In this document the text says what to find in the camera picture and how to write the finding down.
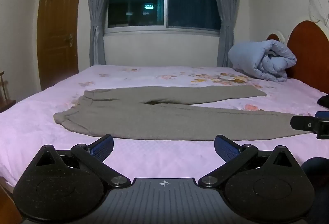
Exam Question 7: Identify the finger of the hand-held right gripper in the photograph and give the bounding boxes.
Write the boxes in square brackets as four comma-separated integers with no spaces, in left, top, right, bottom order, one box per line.
[317,95,329,108]
[290,115,320,133]

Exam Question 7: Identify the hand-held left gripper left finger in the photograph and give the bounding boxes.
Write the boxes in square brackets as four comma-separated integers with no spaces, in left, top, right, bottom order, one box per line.
[35,134,132,187]

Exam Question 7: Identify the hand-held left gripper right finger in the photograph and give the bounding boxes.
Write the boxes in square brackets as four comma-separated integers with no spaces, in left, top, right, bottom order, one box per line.
[198,134,295,187]

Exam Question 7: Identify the grey pants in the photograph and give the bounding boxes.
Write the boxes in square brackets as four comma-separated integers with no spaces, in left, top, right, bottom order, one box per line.
[53,85,314,141]

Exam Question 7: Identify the person's leg in dark trousers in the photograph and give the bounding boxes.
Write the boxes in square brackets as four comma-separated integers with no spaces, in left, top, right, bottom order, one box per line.
[301,157,329,192]

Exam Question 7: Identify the wooden headboard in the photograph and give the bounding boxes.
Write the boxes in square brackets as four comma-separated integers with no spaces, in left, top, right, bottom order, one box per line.
[266,20,329,94]

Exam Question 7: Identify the bed with pink floral sheet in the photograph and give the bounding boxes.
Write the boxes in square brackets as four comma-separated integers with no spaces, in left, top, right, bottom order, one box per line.
[0,64,329,188]

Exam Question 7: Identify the light blue rolled duvet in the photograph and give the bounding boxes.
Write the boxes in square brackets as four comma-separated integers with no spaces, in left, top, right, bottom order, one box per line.
[228,39,298,82]

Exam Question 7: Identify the wooden rack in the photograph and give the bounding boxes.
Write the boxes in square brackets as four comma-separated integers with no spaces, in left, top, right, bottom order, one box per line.
[0,71,16,113]

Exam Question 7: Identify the brown wooden door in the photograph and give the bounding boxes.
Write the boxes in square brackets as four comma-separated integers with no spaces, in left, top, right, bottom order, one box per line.
[37,0,85,91]

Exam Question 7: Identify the grey curtain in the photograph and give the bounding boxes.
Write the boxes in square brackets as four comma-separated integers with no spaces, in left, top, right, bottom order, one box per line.
[86,0,118,66]
[208,0,243,68]

